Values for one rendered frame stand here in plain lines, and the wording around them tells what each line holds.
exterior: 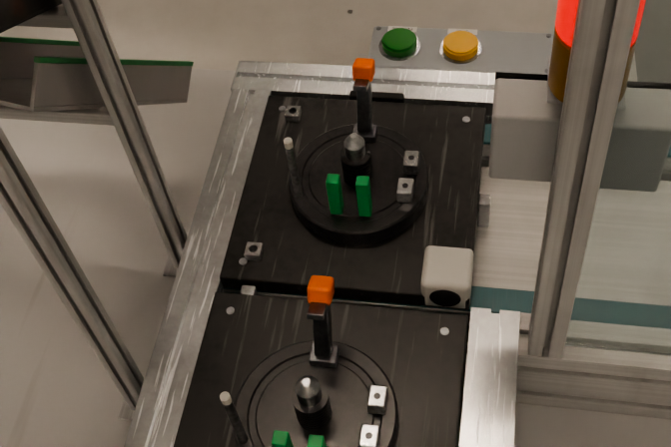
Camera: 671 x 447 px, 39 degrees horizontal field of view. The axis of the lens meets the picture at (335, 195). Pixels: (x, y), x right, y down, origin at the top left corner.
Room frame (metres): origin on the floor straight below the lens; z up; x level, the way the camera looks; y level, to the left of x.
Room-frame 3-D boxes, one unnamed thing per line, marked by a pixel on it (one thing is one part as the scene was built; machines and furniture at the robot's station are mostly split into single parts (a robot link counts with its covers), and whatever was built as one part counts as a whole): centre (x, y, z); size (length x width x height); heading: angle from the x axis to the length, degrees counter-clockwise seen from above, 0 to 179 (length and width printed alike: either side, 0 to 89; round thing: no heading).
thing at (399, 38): (0.78, -0.10, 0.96); 0.04 x 0.04 x 0.02
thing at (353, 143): (0.58, -0.03, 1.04); 0.02 x 0.02 x 0.03
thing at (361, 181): (0.54, -0.03, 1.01); 0.01 x 0.01 x 0.05; 74
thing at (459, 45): (0.76, -0.17, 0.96); 0.04 x 0.04 x 0.02
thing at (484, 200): (0.55, -0.15, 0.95); 0.01 x 0.01 x 0.04; 74
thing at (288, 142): (0.57, 0.04, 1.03); 0.01 x 0.01 x 0.08
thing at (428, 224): (0.58, -0.03, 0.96); 0.24 x 0.24 x 0.02; 74
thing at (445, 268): (0.46, -0.09, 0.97); 0.05 x 0.05 x 0.04; 74
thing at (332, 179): (0.54, 0.00, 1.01); 0.01 x 0.01 x 0.05; 74
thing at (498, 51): (0.76, -0.17, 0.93); 0.21 x 0.07 x 0.06; 74
